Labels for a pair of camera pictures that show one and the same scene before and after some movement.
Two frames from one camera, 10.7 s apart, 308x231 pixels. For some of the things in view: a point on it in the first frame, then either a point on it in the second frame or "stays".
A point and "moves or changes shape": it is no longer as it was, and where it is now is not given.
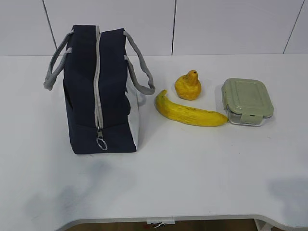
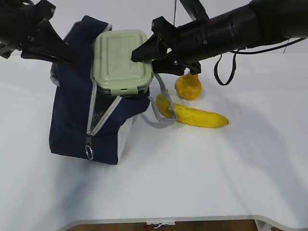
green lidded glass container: [246, 101] → [114, 72]
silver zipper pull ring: [101, 142] → [88, 148]
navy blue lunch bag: [106, 78] moves or changes shape
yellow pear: [188, 86] stays
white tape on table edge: [160, 222] stays
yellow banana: [192, 116] stays
